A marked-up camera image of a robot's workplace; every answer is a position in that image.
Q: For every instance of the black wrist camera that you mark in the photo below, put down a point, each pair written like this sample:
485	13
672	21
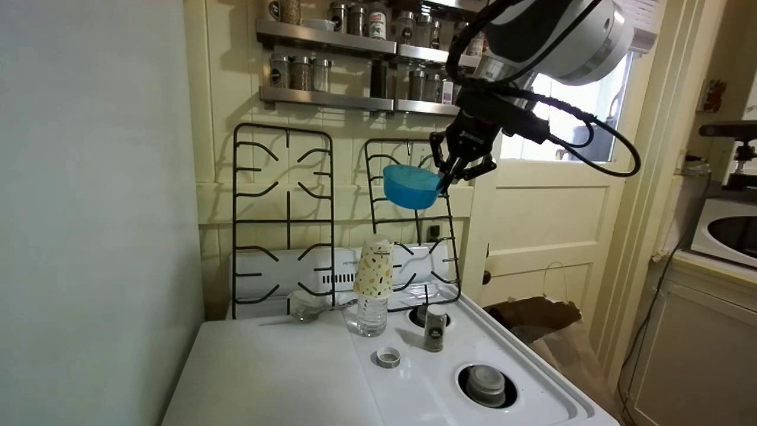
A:
522	119

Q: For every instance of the dark spice jar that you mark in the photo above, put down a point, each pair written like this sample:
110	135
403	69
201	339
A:
380	79

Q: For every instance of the red wall ornament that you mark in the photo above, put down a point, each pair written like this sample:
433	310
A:
714	96

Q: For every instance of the wall power outlet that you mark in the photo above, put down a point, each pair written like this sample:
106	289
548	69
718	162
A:
433	231

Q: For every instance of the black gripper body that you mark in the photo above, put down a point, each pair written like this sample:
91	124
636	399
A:
476	133

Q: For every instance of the glass mug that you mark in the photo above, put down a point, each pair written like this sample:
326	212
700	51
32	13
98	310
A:
284	11

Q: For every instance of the blue container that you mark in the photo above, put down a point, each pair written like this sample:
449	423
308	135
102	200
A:
604	146

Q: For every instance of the round stove burner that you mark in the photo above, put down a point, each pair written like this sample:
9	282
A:
485	384
418	317

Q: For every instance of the white microwave oven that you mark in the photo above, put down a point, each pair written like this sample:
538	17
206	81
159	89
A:
730	233

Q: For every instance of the small clear glass bowl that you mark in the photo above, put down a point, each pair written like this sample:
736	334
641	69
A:
308	309

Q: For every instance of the blue bowl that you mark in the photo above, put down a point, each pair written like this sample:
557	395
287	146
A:
413	188

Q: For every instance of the metal spice shelf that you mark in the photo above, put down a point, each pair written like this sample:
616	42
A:
316	97
322	37

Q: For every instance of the cream base cabinet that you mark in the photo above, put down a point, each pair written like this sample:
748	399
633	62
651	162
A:
700	347

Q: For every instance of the brown paper bag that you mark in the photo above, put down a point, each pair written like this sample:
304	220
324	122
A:
568	347

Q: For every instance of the white labelled spice jar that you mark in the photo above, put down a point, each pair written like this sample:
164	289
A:
380	21

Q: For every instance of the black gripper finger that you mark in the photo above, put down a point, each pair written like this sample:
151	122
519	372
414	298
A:
473	171
440	158

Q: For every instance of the black stove grate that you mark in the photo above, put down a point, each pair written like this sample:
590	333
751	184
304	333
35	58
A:
287	197
454	261

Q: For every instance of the white door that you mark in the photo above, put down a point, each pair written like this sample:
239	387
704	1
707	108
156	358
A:
544	229

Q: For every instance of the white refrigerator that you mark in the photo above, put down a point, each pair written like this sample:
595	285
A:
96	197

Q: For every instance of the small metal cylinder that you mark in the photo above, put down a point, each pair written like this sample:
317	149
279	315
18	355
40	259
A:
435	333

